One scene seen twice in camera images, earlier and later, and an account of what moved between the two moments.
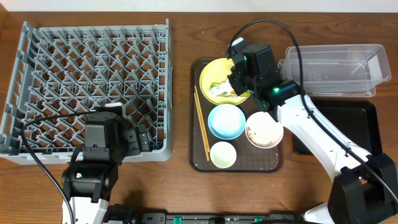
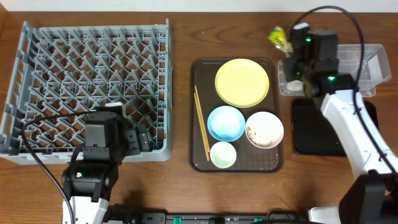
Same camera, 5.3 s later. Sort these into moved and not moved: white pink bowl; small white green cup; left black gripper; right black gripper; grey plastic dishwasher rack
Moved: right black gripper
Not moved: left black gripper; grey plastic dishwasher rack; small white green cup; white pink bowl
